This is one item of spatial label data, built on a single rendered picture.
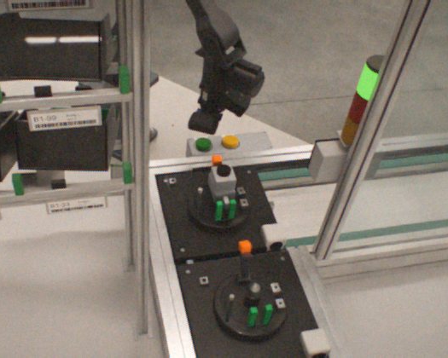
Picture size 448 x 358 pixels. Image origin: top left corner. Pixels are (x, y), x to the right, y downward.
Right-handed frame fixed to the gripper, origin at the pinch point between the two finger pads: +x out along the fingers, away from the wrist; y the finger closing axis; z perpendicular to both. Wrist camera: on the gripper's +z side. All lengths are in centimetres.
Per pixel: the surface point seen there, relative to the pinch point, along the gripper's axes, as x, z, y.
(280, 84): 108, 7, 170
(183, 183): 9.7, -2.1, -12.2
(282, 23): 108, -3, 238
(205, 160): 10.7, 0.4, -2.2
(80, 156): -26, -10, -45
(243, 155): 10.7, 8.8, 2.8
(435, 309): 20, 59, -20
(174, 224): 9.6, -0.5, -24.4
